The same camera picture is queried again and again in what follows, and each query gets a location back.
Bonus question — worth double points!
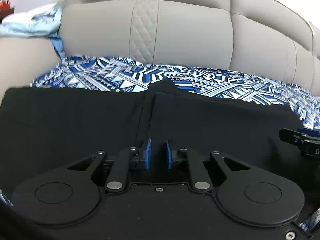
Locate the black pants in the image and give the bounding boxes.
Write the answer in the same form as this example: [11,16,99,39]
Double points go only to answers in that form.
[1,80,305,196]

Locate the blue white patterned cloth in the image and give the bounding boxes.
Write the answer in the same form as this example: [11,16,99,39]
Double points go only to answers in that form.
[0,55,320,235]

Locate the beige leather sofa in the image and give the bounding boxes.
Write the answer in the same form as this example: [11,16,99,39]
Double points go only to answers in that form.
[0,0,320,98]

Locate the light blue clothes pile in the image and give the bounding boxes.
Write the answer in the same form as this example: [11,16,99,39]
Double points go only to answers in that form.
[1,3,65,59]

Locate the brown wooden cabinet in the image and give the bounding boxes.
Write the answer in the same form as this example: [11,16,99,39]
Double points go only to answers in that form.
[0,0,15,22]

